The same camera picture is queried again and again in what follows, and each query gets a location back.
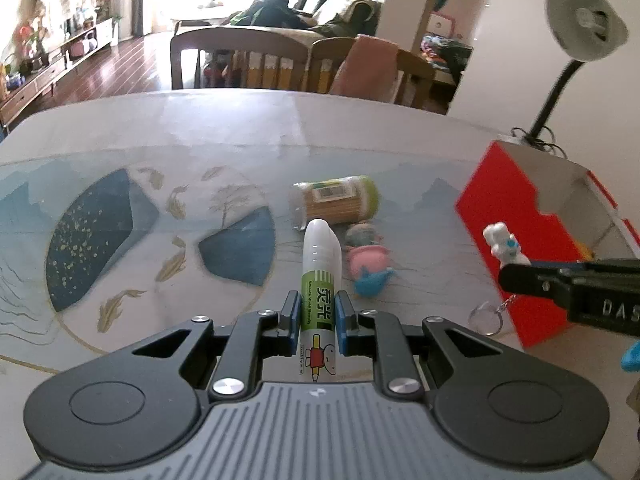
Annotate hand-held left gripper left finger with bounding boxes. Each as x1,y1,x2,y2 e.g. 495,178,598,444
132,290,302,402

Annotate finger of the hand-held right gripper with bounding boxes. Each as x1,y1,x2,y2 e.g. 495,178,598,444
499,261,574,312
531,258,640,274

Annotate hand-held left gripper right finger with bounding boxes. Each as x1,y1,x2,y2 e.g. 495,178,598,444
335,291,502,403

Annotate white bunny keychain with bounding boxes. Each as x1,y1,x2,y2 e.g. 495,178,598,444
467,221,532,337

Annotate white glue bottle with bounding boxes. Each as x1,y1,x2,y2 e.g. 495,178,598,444
299,217,344,384

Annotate red and white cardboard box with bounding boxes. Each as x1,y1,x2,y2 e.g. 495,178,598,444
455,140,640,349

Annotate pink pig toy figure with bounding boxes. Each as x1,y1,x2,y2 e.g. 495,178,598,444
344,222,399,297

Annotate toothpick jar with green lid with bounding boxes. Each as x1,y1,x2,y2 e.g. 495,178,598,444
290,175,382,232

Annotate printed table mat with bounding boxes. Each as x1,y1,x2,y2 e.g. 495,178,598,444
0,145,501,377

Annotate colourful pile of things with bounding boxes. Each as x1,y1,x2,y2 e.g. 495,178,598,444
421,34,474,72

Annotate yellow cushion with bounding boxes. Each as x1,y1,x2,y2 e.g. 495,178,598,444
242,52,334,92

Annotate grey gooseneck desk lamp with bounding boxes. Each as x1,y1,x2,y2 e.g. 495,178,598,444
510,0,630,150

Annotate pink cloth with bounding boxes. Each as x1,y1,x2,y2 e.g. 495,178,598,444
327,34,402,104

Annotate pink box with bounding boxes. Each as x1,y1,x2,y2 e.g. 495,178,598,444
429,12,457,39

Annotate wooden slatted chair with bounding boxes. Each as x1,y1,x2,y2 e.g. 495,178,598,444
170,26,314,92

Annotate dark jacket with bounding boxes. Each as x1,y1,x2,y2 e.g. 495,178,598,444
231,0,312,29

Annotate sofa with clothes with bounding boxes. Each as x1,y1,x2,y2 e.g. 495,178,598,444
225,0,384,42

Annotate low coffee table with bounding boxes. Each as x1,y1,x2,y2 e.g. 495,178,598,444
172,5,242,29

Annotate wooden media cabinet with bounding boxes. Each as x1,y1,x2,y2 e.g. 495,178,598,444
0,17,121,127

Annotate flower bouquet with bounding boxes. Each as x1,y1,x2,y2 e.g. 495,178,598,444
9,19,52,72

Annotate coiled lamp cable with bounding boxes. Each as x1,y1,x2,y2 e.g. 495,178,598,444
509,127,569,157

